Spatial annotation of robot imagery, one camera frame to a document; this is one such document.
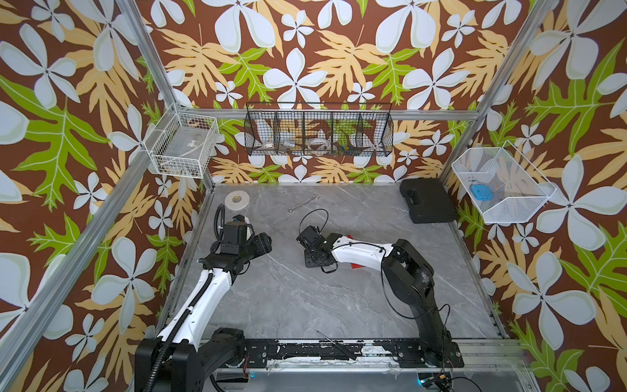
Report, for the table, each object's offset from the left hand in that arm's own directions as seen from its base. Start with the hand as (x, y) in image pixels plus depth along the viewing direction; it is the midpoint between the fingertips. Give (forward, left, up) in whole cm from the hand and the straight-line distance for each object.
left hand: (264, 238), depth 84 cm
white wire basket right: (+8, -83, +17) cm, 85 cm away
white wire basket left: (+27, +30, +19) cm, 45 cm away
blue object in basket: (+12, -75, +11) cm, 77 cm away
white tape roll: (+30, +19, -15) cm, 39 cm away
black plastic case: (+28, -70, -12) cm, 77 cm away
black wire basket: (+41, -27, +17) cm, 52 cm away
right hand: (-1, -16, -15) cm, 22 cm away
